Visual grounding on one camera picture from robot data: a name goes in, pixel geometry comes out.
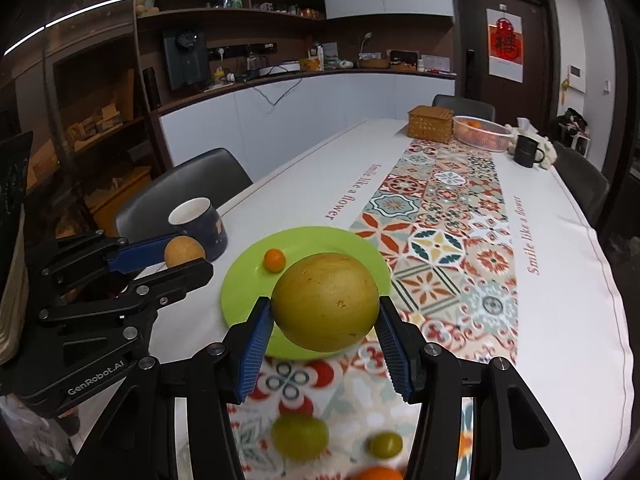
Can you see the small orange kumquat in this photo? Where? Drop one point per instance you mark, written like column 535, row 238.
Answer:
column 274, row 260

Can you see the black thermos bottle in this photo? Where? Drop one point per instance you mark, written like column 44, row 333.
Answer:
column 151, row 89

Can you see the large yellow melon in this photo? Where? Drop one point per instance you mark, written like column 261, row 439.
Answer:
column 326, row 302

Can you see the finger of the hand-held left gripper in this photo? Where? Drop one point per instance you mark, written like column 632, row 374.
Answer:
column 142, row 252
column 175, row 280

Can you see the wicker box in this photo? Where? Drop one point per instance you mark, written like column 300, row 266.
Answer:
column 431, row 122

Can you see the black box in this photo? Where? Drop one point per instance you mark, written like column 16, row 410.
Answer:
column 404, row 57

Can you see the patterned table runner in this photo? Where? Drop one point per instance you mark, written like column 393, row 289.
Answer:
column 450, row 240

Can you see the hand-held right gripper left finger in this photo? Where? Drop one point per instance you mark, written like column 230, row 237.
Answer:
column 251, row 357

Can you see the glass kettle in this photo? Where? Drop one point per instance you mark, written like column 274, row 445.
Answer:
column 256, row 64

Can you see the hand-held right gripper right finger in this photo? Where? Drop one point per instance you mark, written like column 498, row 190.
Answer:
column 396, row 357

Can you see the red and white wall poster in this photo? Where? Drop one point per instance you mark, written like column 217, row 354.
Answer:
column 505, row 45

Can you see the white crumpled cloth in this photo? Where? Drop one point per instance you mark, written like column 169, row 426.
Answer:
column 547, row 150

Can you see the white desk lamp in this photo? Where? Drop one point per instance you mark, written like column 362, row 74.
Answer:
column 366, row 42

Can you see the orange packet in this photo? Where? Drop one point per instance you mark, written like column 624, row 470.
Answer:
column 311, row 64

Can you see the glass door cabinet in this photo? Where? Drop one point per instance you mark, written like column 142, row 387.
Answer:
column 85, row 110

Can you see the black mug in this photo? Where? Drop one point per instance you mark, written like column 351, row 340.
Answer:
column 525, row 152

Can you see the dark blue mug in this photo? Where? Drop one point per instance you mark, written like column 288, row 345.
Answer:
column 202, row 230

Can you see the small shelf cart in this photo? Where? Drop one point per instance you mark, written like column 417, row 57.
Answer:
column 575, row 132

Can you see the white wall panel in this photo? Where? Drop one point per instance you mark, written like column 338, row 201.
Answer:
column 576, row 79

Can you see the wicker tray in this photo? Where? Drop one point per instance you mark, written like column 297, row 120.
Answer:
column 373, row 63

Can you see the orange in basket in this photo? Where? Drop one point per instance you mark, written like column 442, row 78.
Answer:
column 472, row 122

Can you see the dark wooden door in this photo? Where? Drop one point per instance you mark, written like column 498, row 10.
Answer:
column 472, row 35

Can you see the large green fruit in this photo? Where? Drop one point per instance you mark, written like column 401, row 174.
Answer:
column 300, row 436

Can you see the small brown round pear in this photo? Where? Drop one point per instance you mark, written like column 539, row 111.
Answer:
column 184, row 252

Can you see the white power strip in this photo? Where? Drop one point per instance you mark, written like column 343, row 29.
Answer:
column 285, row 67

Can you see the grey chair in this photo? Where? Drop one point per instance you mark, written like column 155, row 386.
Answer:
column 582, row 185
column 462, row 106
column 185, row 185

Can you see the small green fruit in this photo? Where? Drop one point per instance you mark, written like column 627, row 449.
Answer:
column 385, row 444

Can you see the green plate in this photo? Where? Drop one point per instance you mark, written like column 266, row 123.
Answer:
column 310, row 245

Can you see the black water dispenser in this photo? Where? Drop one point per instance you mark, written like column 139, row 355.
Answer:
column 185, row 57

